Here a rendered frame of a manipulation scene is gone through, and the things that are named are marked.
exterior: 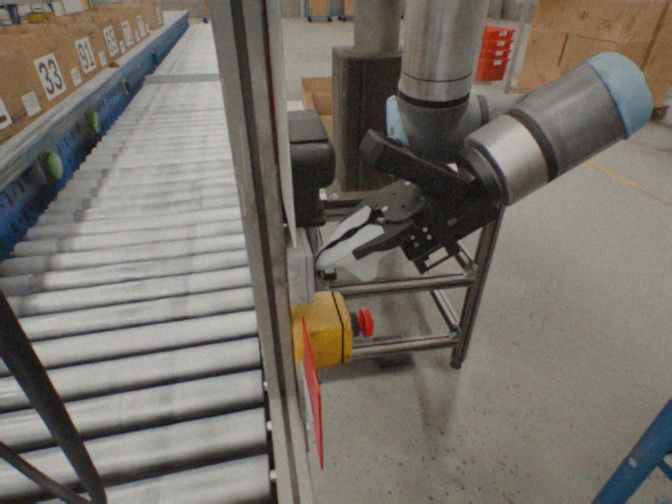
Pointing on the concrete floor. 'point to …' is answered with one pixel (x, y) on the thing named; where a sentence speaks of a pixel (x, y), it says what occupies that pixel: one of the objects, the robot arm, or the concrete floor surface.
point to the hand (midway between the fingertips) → (319, 256)
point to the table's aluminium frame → (434, 283)
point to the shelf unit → (641, 461)
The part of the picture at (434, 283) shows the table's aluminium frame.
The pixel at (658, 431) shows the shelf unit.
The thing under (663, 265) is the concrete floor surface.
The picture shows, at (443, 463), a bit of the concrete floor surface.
